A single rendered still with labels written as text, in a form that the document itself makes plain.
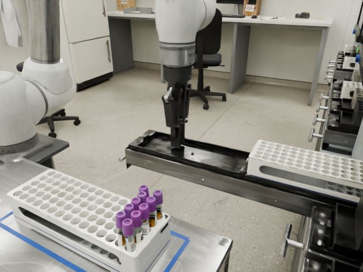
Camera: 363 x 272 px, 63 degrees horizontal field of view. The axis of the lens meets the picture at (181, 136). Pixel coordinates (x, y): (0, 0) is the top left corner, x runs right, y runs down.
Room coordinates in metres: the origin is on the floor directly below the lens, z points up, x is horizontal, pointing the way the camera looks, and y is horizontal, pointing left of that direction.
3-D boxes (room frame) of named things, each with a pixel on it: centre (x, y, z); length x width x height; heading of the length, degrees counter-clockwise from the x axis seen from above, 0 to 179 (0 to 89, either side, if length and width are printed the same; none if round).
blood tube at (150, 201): (0.35, 0.05, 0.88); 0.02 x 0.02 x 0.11
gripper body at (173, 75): (0.75, 0.01, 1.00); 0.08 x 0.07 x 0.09; 153
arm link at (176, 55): (0.75, 0.01, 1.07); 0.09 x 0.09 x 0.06
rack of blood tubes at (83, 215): (0.40, 0.17, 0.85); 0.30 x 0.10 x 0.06; 61
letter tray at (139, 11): (4.43, 0.60, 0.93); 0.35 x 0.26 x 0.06; 157
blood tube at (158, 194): (0.37, 0.04, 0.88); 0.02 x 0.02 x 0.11
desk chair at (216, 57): (3.36, -0.24, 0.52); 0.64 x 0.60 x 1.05; 173
